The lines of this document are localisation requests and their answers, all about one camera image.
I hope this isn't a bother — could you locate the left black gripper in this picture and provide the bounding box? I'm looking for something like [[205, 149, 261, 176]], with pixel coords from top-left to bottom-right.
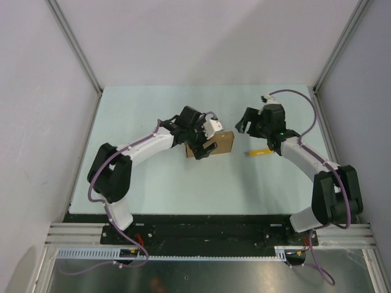
[[185, 117, 216, 159]]

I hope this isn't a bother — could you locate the yellow utility knife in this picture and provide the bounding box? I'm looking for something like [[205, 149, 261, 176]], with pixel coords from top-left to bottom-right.
[[244, 149, 273, 157]]

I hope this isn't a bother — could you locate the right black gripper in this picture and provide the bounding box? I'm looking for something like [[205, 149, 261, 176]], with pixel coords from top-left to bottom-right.
[[235, 107, 271, 139]]

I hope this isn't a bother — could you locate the white slotted cable duct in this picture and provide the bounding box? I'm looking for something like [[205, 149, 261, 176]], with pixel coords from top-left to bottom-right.
[[56, 245, 290, 262]]

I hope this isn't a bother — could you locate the right aluminium frame post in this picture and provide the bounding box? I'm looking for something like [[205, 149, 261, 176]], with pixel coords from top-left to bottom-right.
[[312, 0, 373, 95]]

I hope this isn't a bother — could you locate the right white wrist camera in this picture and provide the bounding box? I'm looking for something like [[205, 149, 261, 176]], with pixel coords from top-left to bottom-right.
[[261, 95, 280, 106]]

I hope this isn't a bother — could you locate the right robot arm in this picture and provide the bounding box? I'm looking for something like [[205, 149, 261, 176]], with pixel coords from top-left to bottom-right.
[[235, 104, 364, 245]]

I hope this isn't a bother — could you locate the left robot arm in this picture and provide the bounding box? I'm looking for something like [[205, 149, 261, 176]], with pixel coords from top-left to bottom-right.
[[87, 106, 224, 244]]

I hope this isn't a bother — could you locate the aluminium front rail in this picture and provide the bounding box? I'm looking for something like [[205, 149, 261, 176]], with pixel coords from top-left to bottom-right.
[[45, 223, 377, 249]]

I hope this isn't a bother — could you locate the left aluminium frame post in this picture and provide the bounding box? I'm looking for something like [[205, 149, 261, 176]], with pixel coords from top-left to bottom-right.
[[45, 0, 103, 97]]

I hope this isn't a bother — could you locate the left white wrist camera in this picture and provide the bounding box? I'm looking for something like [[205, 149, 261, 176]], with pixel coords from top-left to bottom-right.
[[202, 118, 224, 139]]

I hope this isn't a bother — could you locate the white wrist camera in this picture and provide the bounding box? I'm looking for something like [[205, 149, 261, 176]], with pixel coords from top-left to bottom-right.
[[202, 118, 224, 139], [261, 95, 280, 106]]

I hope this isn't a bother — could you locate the aluminium frame post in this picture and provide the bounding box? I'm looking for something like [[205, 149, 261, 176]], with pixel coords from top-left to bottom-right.
[[312, 0, 373, 95], [45, 0, 103, 97]]

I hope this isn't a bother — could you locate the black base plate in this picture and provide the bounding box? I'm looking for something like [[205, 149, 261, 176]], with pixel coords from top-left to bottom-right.
[[64, 214, 318, 258]]

